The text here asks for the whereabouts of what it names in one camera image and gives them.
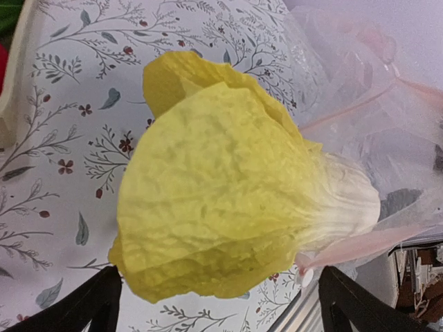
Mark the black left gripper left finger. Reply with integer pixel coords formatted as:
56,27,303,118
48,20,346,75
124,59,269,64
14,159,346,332
7,266,122,332

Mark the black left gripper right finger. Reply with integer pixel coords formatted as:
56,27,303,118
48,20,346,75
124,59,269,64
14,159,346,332
318,266,432,332

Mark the toy napa cabbage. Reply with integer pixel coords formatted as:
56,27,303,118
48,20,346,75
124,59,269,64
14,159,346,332
109,51,381,303

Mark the clear zip top bag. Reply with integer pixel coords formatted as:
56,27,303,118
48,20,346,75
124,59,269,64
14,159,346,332
284,6,442,286

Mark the red toy food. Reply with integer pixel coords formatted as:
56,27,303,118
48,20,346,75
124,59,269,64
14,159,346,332
0,45,8,93

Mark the pale green plastic basket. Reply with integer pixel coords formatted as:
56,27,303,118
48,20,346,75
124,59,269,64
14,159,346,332
1,1,39,149

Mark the floral patterned table mat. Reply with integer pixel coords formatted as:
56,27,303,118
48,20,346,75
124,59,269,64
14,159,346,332
1,1,305,329

